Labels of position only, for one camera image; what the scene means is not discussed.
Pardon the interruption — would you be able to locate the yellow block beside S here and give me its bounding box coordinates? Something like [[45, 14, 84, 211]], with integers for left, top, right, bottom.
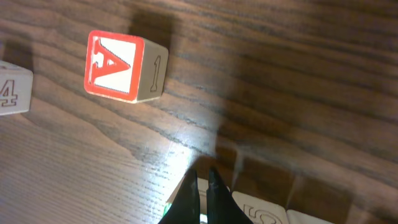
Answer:
[[0, 60, 34, 116]]

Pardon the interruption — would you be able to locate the red A block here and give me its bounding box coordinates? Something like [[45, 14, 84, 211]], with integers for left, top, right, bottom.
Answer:
[[84, 30, 169, 103]]

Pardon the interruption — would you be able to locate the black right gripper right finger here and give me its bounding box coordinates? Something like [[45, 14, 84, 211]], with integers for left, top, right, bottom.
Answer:
[[206, 167, 253, 224]]

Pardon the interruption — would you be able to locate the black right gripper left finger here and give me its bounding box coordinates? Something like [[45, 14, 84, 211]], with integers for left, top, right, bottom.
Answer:
[[159, 169, 200, 224]]

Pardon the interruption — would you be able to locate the red E block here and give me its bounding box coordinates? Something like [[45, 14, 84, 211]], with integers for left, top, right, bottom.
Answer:
[[232, 191, 289, 224]]

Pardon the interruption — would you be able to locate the red U block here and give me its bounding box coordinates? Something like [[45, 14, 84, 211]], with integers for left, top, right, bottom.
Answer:
[[287, 210, 334, 224]]

